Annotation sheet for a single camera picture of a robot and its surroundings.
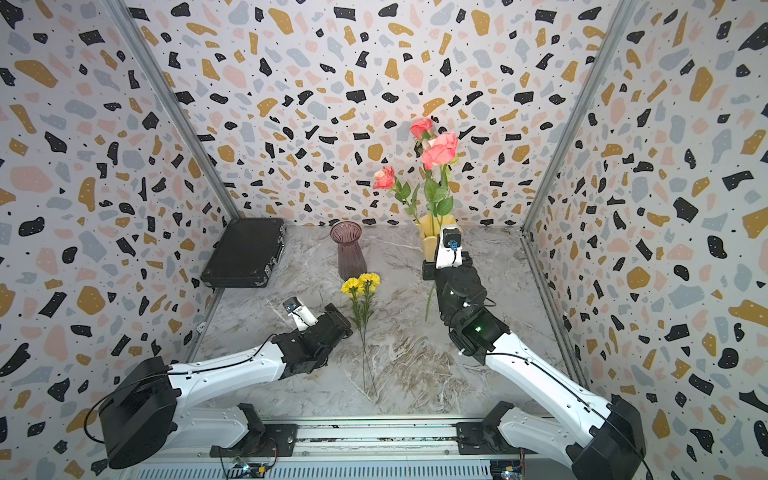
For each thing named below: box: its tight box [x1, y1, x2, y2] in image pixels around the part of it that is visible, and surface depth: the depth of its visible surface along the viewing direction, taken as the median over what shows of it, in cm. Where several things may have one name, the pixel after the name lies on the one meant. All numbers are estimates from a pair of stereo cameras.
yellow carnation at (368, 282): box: [359, 272, 381, 340], surface depth 102 cm
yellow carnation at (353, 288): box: [341, 278, 366, 393], surface depth 102 cm
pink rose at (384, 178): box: [372, 166, 422, 224], surface depth 85 cm
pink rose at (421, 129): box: [410, 118, 434, 181], surface depth 91 cm
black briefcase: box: [200, 217, 286, 289], surface depth 109 cm
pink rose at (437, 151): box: [420, 132, 459, 321], surface depth 60 cm
